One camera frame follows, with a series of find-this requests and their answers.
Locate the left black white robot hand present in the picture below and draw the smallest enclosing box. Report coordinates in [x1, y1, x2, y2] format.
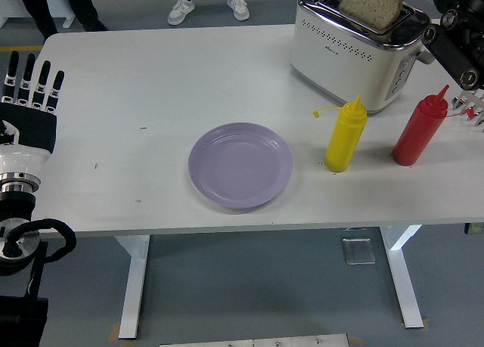
[0, 51, 66, 177]

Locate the brown bread slice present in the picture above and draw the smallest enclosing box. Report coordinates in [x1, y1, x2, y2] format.
[337, 0, 405, 34]

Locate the cream silver toaster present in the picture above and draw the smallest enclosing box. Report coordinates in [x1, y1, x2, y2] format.
[290, 0, 436, 116]

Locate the purple round plate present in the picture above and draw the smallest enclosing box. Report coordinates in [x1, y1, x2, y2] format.
[188, 122, 293, 211]

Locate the person in dark shoes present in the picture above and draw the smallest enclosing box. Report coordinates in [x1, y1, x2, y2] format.
[13, 0, 109, 42]

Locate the white stand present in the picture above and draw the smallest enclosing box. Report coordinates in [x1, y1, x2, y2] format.
[0, 0, 78, 29]

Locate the red squeeze bottle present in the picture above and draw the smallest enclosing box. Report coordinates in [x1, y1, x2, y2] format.
[390, 84, 476, 167]

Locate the silver toast rack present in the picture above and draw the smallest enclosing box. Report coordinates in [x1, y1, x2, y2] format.
[452, 88, 484, 131]

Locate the yellow squeeze bottle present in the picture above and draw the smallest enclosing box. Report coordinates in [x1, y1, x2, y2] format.
[312, 94, 368, 173]

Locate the white table leg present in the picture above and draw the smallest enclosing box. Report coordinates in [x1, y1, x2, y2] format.
[380, 225, 424, 329]
[114, 231, 150, 340]

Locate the person with white sneakers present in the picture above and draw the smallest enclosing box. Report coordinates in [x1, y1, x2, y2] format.
[167, 0, 250, 26]

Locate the silver floor hatch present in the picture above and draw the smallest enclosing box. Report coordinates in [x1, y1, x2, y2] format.
[342, 237, 377, 266]

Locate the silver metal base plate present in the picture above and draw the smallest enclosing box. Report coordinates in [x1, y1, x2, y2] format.
[158, 333, 351, 347]

